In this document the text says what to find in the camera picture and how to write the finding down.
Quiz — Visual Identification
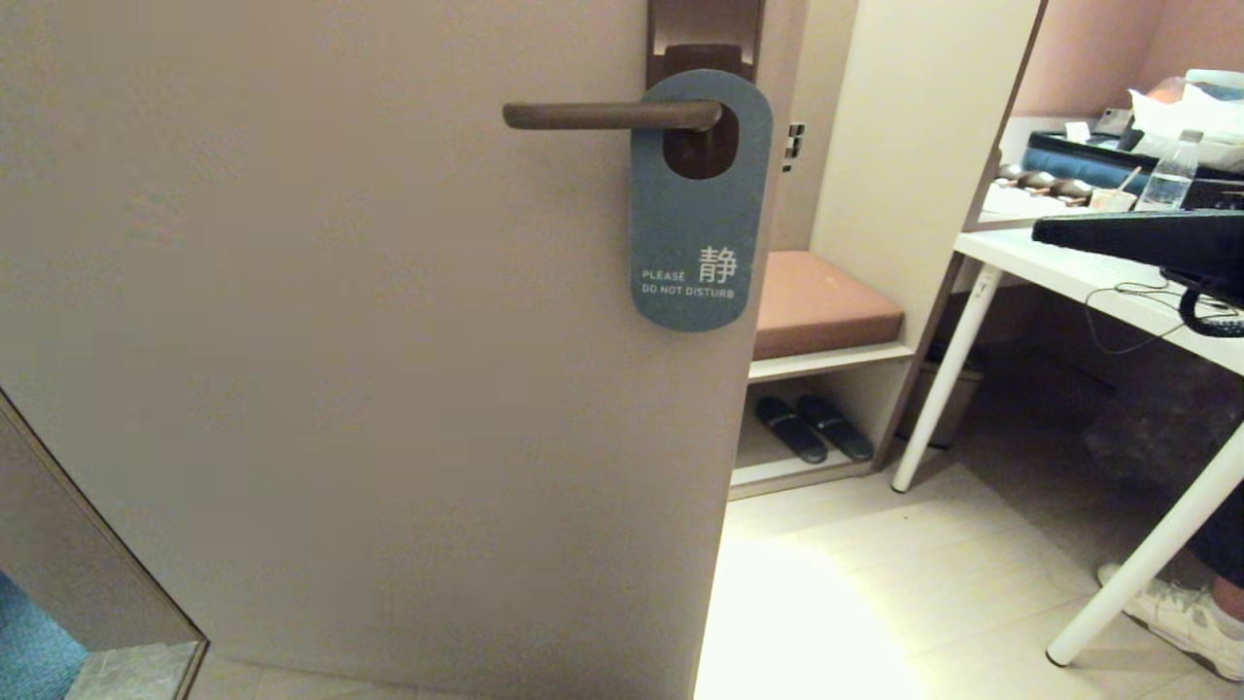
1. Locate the brown door lock plate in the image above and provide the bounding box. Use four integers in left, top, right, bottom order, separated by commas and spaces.
647, 0, 766, 181

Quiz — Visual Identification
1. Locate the white table with round legs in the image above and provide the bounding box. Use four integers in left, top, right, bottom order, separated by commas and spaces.
890, 226, 1244, 668

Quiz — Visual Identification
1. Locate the dark blue tray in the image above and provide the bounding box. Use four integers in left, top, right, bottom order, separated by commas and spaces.
1021, 132, 1244, 213

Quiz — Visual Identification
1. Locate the person leg in dark trousers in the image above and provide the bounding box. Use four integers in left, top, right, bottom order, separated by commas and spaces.
1181, 423, 1244, 623

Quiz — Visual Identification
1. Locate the clear plastic water bottle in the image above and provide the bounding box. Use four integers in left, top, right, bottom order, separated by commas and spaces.
1135, 129, 1203, 213

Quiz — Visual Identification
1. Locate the dark slipper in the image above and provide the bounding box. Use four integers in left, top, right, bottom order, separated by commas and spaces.
797, 395, 874, 463
755, 397, 828, 466

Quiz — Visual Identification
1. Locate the brown waste bin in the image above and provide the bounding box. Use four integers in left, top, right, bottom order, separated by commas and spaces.
896, 345, 983, 450

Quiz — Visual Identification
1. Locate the blue do-not-disturb door sign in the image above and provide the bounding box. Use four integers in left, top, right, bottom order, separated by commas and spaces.
631, 68, 775, 333

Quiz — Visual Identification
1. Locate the white paper cup with stick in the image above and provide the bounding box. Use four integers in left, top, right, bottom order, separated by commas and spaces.
1088, 167, 1141, 214

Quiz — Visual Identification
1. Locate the bronze door handle lever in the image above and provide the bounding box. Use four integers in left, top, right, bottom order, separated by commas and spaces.
502, 100, 724, 132

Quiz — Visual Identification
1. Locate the white paper sheet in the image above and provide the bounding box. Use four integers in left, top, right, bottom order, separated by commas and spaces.
980, 185, 1082, 223

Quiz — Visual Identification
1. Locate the brown bench cushion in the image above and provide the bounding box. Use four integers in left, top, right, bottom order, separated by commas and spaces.
753, 251, 905, 362

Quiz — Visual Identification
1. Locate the cream wardrobe bench unit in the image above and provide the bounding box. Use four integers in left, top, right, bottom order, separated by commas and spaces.
729, 0, 1049, 502

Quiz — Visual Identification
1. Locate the thin black cable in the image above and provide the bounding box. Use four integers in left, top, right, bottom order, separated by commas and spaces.
1082, 277, 1242, 356

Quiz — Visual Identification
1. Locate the beige room door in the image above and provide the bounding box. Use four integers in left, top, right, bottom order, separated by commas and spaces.
0, 0, 808, 700

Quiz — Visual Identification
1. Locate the white sneaker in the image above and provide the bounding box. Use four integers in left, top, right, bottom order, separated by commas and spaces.
1097, 562, 1244, 682

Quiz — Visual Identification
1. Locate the white plastic bag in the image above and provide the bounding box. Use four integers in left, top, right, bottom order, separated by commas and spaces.
1127, 70, 1244, 174

